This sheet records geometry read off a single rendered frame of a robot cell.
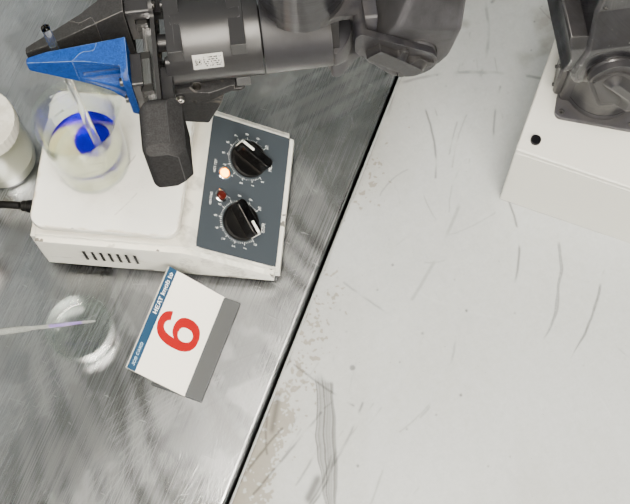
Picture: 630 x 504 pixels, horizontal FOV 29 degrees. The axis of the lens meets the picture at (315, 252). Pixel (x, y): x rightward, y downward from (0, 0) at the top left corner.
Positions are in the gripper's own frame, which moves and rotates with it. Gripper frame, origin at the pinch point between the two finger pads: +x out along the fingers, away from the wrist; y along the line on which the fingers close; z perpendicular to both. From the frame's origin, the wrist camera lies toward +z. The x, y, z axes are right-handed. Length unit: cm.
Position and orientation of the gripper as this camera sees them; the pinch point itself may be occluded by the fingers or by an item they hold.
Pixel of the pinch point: (78, 53)
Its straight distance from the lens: 83.8
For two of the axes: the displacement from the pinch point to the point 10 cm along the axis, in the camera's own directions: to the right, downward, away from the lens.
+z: 0.1, 3.3, 9.4
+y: -1.3, -9.4, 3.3
